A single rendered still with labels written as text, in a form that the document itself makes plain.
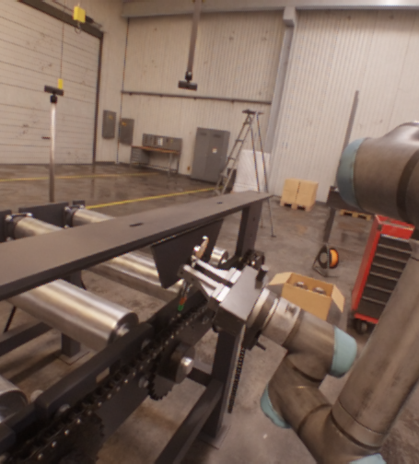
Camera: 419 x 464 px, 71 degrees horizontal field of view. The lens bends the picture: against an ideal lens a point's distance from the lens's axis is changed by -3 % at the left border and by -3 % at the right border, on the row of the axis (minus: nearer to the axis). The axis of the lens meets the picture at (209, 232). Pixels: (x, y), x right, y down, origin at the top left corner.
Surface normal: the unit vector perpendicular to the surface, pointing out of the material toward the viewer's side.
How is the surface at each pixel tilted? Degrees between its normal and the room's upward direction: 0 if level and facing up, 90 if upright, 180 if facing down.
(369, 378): 77
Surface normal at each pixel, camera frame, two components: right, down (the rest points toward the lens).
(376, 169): -0.89, -0.18
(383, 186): -0.93, 0.15
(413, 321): -0.64, -0.08
